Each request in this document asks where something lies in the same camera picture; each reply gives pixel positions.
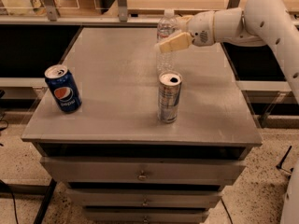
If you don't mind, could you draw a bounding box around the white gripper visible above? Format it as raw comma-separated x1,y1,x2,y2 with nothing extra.
158,11,215,53

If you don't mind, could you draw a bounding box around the clear plastic water bottle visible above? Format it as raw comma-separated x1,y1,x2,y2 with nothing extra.
156,9,178,75

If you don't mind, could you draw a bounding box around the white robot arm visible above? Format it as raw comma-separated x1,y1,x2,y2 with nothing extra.
155,0,299,102

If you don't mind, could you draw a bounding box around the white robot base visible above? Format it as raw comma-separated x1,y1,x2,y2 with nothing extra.
280,168,299,224

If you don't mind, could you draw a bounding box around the silver redbull can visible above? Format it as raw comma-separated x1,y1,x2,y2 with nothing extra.
158,71,182,123

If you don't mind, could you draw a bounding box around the blue pepsi can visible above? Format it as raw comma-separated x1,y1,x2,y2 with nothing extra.
45,64,82,113

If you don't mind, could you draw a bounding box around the metal railing with posts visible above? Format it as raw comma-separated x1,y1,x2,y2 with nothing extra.
0,0,299,28

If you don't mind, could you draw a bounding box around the grey metal drawer cabinet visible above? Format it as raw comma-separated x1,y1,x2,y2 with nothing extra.
23,28,262,212

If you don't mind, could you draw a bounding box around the black antenna device on floor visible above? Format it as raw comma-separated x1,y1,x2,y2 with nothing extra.
276,146,292,174

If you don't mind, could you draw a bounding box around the top grey drawer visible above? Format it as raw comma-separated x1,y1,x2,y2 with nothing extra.
40,157,245,185

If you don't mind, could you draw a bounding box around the grey drawer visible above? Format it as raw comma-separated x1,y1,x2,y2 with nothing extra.
40,157,245,185
66,189,221,209
83,208,208,224

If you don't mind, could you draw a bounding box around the middle grey drawer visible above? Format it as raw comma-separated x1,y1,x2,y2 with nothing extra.
66,189,221,209

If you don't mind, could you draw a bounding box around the bottom grey drawer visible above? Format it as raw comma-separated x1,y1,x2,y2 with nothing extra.
83,208,208,224

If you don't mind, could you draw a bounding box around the black cable on floor left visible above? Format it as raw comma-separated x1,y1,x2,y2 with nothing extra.
0,179,20,224

